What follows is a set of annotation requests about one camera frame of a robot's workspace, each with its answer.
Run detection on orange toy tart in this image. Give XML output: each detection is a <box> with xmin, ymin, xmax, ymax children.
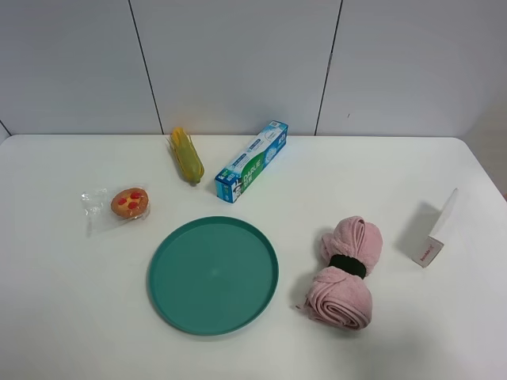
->
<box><xmin>81</xmin><ymin>186</ymin><xmax>151</xmax><ymax>237</ymax></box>

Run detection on green blue toothpaste box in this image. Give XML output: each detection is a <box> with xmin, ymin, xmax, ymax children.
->
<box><xmin>215</xmin><ymin>120</ymin><xmax>288</xmax><ymax>203</ymax></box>

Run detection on yellow green toy corn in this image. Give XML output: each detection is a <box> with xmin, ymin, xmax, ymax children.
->
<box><xmin>167</xmin><ymin>127</ymin><xmax>204</xmax><ymax>185</ymax></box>

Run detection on round teal plastic plate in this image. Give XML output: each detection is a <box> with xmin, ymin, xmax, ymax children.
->
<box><xmin>147</xmin><ymin>216</ymin><xmax>279</xmax><ymax>336</ymax></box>

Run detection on black band on towel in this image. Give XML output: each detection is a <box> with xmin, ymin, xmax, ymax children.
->
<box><xmin>328</xmin><ymin>254</ymin><xmax>367</xmax><ymax>279</ymax></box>

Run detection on rolled pink towel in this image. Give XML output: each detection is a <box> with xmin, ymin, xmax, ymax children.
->
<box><xmin>298</xmin><ymin>216</ymin><xmax>383</xmax><ymax>331</ymax></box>

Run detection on white cardboard box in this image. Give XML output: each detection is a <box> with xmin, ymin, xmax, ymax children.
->
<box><xmin>415</xmin><ymin>188</ymin><xmax>459</xmax><ymax>268</ymax></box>

